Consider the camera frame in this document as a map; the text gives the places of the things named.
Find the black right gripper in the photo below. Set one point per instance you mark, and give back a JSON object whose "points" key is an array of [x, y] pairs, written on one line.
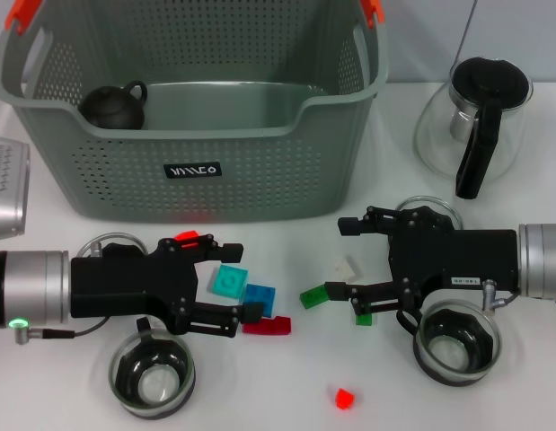
{"points": [[461, 256]]}

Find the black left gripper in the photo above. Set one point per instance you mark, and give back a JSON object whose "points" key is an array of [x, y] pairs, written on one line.
{"points": [[120, 287]]}

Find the glass teacup with black sleeve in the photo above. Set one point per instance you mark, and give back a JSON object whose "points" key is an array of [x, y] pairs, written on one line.
{"points": [[152, 386], [452, 214], [457, 350], [122, 249]]}

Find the grey-green perforated plastic storage bin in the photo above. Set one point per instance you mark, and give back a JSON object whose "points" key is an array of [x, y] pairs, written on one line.
{"points": [[259, 179]]}

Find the teal square toy plate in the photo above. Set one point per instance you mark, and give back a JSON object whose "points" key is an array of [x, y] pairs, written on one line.
{"points": [[228, 280]]}

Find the white toy brick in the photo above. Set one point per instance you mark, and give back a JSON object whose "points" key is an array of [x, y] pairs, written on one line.
{"points": [[347, 268]]}

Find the bright orange-red toy brick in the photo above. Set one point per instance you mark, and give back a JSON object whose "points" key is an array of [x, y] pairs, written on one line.
{"points": [[186, 235]]}

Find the blue square toy brick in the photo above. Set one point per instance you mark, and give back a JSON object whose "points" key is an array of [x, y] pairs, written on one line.
{"points": [[262, 296]]}

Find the green toy brick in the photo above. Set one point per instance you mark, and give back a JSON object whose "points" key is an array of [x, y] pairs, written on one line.
{"points": [[364, 319], [311, 297]]}

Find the dark red long toy brick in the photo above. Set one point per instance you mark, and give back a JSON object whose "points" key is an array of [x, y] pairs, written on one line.
{"points": [[277, 325]]}

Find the small orange-red toy brick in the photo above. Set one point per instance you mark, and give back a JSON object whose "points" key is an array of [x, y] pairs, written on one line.
{"points": [[344, 398]]}

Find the black clay teapot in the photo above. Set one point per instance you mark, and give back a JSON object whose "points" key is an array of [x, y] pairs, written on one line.
{"points": [[111, 108]]}

